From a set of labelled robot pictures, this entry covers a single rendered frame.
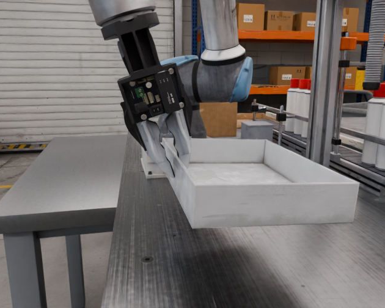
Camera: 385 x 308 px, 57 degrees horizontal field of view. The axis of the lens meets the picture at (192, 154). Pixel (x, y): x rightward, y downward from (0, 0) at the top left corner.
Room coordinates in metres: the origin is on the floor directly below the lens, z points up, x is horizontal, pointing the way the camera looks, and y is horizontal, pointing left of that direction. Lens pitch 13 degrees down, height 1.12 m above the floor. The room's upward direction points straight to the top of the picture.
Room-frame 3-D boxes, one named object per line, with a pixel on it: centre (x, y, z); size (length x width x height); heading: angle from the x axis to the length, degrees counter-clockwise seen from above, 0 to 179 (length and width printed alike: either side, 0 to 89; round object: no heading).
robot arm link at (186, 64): (1.03, 0.03, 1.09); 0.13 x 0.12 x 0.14; 71
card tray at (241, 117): (1.94, -0.31, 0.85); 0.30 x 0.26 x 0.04; 9
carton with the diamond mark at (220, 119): (1.57, -0.04, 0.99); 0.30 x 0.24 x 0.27; 9
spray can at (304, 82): (1.32, -0.41, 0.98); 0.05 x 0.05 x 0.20
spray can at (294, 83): (1.38, -0.39, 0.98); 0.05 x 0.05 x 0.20
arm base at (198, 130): (1.03, 0.04, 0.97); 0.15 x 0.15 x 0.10
